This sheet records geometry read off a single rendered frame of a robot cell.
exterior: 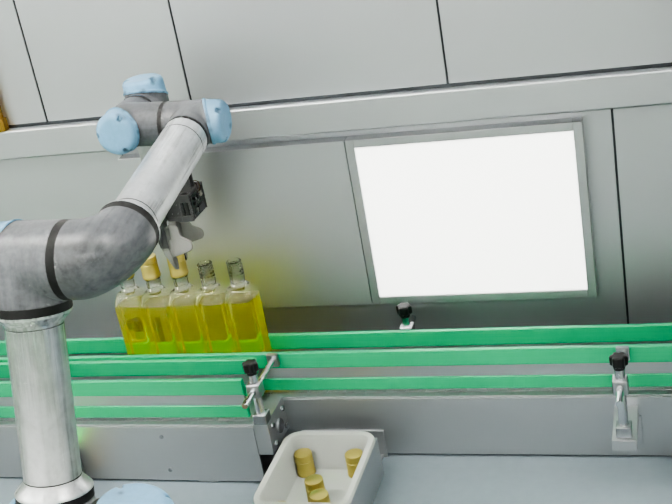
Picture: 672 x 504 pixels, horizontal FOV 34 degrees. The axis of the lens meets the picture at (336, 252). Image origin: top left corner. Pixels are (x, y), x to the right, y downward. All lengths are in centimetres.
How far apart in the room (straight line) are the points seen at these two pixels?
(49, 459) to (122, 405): 51
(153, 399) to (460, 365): 58
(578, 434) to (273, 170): 74
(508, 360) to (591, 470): 24
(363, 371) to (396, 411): 10
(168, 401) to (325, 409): 30
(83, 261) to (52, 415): 25
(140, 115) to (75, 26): 38
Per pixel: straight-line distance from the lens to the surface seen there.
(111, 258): 157
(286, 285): 222
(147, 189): 167
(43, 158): 237
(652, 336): 205
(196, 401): 211
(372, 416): 210
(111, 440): 222
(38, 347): 165
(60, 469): 171
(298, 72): 208
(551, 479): 203
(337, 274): 218
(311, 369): 211
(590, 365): 200
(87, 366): 227
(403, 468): 210
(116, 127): 190
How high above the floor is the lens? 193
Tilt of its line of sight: 23 degrees down
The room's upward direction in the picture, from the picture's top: 10 degrees counter-clockwise
